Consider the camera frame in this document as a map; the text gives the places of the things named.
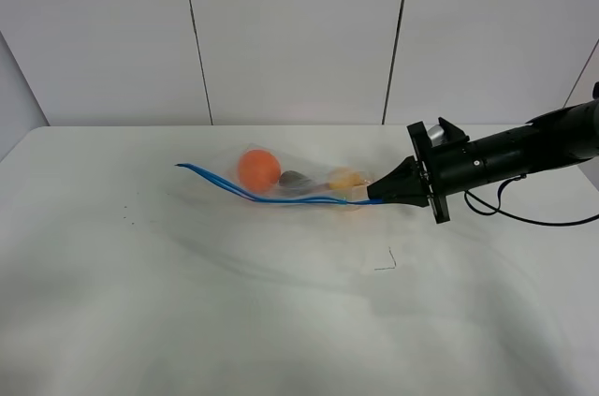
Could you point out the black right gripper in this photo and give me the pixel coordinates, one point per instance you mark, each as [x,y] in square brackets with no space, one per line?
[403,184]

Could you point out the yellow toy pear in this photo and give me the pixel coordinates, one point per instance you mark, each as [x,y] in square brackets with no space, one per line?
[344,178]

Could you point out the clear plastic zip bag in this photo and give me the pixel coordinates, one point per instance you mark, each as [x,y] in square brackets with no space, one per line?
[215,180]

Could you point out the orange toy fruit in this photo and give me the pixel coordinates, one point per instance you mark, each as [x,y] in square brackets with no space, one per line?
[258,171]

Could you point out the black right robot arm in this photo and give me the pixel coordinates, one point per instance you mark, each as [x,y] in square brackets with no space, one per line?
[447,162]

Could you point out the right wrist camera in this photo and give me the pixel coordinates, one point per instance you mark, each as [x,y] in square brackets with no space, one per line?
[445,132]

